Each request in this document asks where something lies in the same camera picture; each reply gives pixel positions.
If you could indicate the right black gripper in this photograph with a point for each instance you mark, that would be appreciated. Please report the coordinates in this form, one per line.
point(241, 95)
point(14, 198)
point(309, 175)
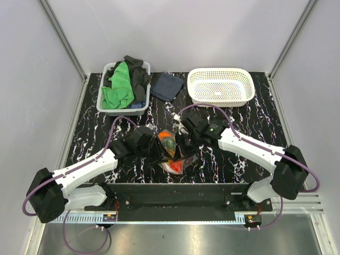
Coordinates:
point(181, 151)

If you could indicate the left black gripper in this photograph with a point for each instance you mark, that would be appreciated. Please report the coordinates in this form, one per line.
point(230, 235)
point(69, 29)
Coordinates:
point(161, 155)

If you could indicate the clear zip top bag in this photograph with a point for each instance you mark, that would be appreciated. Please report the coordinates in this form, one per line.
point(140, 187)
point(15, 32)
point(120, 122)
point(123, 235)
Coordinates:
point(186, 162)

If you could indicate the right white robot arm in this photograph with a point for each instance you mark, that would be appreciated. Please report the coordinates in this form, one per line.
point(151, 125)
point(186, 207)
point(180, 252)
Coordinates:
point(285, 165)

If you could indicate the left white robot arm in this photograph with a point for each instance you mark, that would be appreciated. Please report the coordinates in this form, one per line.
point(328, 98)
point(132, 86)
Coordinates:
point(52, 193)

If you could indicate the red fake fruit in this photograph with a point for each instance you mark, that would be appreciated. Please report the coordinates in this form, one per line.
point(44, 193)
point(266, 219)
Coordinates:
point(175, 167)

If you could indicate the dark green fake vegetable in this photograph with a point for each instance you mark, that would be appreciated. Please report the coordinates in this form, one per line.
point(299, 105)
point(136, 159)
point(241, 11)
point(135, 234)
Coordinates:
point(170, 145)

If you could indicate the orange fake fruit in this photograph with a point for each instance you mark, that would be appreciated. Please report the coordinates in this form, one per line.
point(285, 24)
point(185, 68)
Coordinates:
point(167, 137)

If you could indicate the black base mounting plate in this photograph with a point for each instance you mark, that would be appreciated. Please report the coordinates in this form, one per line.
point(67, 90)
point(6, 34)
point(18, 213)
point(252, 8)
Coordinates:
point(180, 202)

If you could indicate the blue checkered cloth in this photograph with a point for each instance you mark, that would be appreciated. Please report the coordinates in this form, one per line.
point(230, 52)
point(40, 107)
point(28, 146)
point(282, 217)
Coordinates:
point(137, 105)

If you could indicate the folded dark blue cloth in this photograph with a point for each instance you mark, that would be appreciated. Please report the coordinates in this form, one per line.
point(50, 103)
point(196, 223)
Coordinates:
point(166, 87)

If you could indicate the green cloth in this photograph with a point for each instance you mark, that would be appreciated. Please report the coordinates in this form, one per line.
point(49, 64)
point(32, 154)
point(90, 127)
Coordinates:
point(120, 94)

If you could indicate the black cloth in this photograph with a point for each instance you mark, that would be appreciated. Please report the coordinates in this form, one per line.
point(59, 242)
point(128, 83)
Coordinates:
point(139, 77)

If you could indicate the white perforated basket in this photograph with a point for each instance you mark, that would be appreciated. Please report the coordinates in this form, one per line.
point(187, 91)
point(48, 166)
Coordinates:
point(222, 87)

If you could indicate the white slotted cable duct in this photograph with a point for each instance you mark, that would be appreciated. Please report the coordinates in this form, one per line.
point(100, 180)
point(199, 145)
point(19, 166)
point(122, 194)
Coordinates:
point(96, 218)

